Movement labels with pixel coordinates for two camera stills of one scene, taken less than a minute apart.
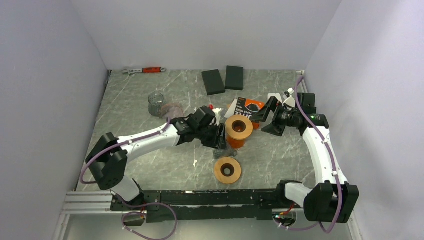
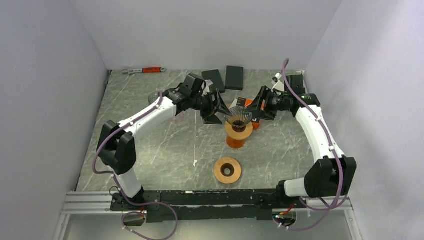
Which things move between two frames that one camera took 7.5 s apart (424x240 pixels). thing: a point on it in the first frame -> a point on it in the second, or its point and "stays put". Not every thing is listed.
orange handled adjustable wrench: [144, 70] stays put
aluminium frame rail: [84, 202] stays put
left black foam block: [213, 82] stays put
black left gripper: [218, 141] -> [209, 116]
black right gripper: [272, 104] -> [264, 114]
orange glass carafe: [235, 143] stays put
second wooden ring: [232, 165] stays put
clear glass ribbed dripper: [226, 152] -> [240, 117]
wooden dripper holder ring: [238, 127] stays put
